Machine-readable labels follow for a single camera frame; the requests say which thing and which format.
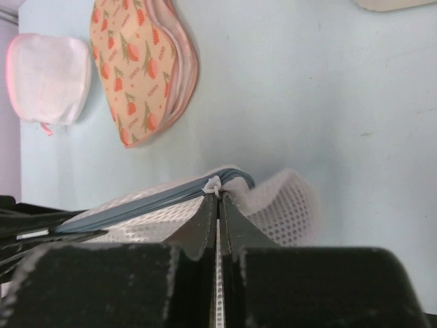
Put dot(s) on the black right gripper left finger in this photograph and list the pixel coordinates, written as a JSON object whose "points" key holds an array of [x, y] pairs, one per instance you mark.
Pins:
{"points": [[90, 285]]}

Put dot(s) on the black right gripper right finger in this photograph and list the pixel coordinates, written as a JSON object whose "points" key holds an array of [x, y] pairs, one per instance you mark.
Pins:
{"points": [[268, 285]]}

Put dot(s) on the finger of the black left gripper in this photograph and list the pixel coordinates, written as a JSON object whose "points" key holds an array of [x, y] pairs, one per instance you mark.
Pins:
{"points": [[13, 250], [18, 215]]}

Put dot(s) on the white mesh laundry bag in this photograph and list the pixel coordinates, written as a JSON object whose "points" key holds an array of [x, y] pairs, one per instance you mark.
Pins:
{"points": [[283, 210]]}

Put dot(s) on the pink round mesh laundry bag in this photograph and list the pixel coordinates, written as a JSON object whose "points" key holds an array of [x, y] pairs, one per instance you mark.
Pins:
{"points": [[48, 78]]}

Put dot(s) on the floral peach mesh laundry bag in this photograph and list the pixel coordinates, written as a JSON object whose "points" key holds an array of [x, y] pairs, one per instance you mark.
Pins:
{"points": [[146, 63]]}

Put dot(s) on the cream perforated plastic basket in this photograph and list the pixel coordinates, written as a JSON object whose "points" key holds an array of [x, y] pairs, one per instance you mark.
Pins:
{"points": [[391, 5]]}

